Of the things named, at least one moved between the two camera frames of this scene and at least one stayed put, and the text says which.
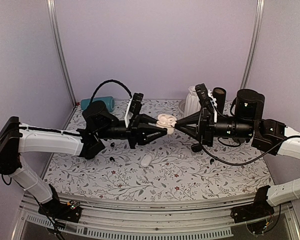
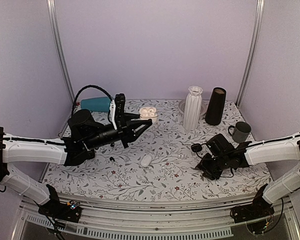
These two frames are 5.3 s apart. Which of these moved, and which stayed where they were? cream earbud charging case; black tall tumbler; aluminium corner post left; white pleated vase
Moved: cream earbud charging case
Stayed: black tall tumbler; aluminium corner post left; white pleated vase
